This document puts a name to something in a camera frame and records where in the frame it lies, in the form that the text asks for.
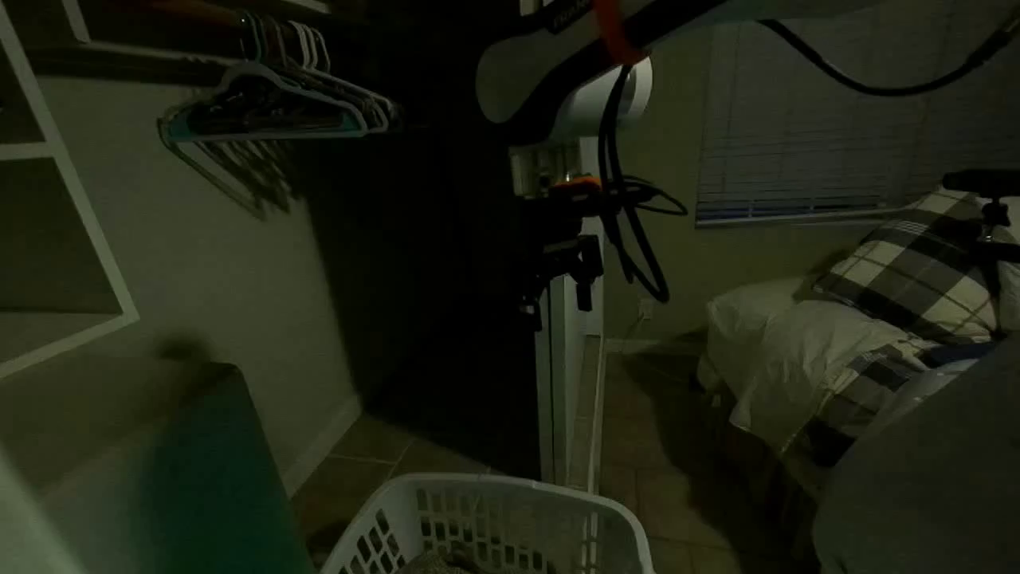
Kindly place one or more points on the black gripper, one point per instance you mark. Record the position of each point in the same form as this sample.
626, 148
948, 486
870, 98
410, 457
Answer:
575, 256

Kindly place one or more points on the window blinds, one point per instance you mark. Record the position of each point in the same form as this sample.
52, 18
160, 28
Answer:
806, 139

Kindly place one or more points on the teal plastic hanger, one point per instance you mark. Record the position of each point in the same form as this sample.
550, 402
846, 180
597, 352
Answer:
265, 128

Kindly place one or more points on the closet hanging rod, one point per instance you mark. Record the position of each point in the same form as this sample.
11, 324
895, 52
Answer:
160, 64

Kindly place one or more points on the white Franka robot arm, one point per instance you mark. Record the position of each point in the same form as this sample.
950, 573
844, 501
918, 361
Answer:
606, 99

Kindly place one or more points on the plaid pillow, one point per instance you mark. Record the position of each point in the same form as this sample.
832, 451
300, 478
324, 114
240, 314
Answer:
912, 271

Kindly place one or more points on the white closet door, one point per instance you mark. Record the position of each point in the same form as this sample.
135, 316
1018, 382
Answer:
567, 392

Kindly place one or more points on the crumpled clothes pile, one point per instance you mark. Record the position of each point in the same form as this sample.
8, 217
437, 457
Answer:
458, 563

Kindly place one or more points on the plaid blanket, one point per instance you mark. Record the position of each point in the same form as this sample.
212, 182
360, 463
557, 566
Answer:
861, 392

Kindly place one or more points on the low cabinet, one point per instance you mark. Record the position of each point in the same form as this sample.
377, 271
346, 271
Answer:
181, 490

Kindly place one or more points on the bed with white sheet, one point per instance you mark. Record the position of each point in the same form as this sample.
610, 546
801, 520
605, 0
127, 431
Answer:
743, 426

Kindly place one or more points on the white plastic laundry basket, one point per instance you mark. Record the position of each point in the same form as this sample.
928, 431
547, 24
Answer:
498, 513

